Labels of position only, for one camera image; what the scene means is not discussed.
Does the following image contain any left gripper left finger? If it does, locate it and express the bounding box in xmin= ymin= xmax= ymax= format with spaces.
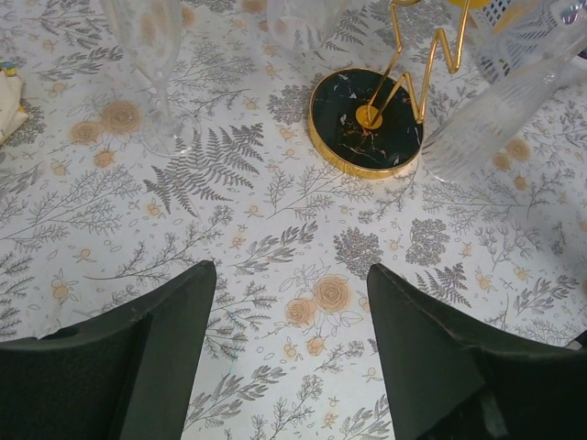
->
xmin=1 ymin=261 xmax=216 ymax=439

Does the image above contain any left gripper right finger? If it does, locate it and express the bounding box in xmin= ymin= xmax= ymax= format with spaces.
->
xmin=367 ymin=264 xmax=586 ymax=439

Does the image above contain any tall clear flute glass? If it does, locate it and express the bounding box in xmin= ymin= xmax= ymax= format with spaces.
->
xmin=420 ymin=16 xmax=586 ymax=182

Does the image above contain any gold wine glass rack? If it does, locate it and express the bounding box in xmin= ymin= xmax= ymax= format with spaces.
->
xmin=308 ymin=1 xmax=470 ymax=180

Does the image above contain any short clear wine glass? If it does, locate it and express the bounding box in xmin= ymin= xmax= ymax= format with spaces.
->
xmin=266 ymin=0 xmax=350 ymax=53

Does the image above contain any yellow plastic goblet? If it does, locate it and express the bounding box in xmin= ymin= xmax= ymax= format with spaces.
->
xmin=448 ymin=0 xmax=492 ymax=9

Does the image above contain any plain clear flute glass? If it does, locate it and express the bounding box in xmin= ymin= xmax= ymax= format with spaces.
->
xmin=101 ymin=0 xmax=200 ymax=158

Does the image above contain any floral table mat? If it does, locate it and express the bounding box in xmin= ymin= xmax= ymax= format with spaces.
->
xmin=1 ymin=1 xmax=586 ymax=439

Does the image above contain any dinosaur print cloth bag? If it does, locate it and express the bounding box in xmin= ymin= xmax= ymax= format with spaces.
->
xmin=0 ymin=60 xmax=28 ymax=144

